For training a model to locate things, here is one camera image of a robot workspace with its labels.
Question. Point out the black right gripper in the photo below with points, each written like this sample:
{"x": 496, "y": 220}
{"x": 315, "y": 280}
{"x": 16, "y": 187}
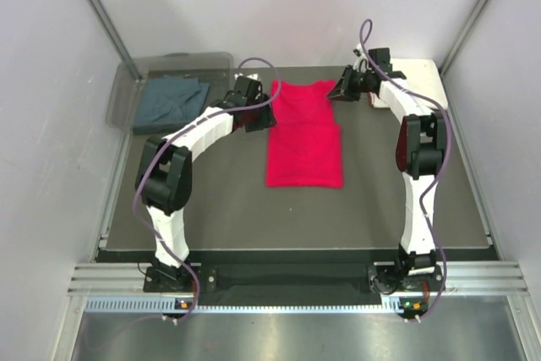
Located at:
{"x": 341, "y": 90}

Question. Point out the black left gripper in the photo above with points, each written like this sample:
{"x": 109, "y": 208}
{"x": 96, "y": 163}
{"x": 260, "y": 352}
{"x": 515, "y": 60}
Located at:
{"x": 266, "y": 120}

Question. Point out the pink t shirt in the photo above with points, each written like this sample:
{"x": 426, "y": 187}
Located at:
{"x": 304, "y": 149}

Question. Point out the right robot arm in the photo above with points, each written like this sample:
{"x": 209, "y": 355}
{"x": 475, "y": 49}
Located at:
{"x": 421, "y": 148}

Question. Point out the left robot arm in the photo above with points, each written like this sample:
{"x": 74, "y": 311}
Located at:
{"x": 165, "y": 179}

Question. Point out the folded white t shirt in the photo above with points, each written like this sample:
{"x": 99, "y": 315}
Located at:
{"x": 422, "y": 77}

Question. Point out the grey-blue t shirt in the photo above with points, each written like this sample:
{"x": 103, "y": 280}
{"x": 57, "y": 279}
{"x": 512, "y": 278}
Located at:
{"x": 168, "y": 103}

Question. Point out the clear plastic bin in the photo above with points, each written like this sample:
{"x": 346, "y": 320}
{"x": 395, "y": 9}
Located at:
{"x": 214, "y": 68}

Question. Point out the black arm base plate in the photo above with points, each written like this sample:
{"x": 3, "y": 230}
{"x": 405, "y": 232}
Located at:
{"x": 384, "y": 271}

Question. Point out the left aluminium corner post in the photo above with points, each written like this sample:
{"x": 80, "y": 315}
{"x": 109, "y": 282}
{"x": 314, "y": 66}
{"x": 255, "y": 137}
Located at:
{"x": 114, "y": 37}

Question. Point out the aluminium corner post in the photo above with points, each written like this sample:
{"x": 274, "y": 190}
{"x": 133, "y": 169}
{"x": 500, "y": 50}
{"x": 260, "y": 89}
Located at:
{"x": 114, "y": 37}
{"x": 466, "y": 30}

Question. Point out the right aluminium corner post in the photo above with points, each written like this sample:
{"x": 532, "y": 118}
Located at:
{"x": 466, "y": 30}

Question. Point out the aluminium frame rail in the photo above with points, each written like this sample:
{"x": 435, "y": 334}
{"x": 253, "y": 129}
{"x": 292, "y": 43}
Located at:
{"x": 464, "y": 278}

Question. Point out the grey slotted cable duct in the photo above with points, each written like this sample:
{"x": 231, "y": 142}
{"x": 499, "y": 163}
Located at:
{"x": 175, "y": 306}

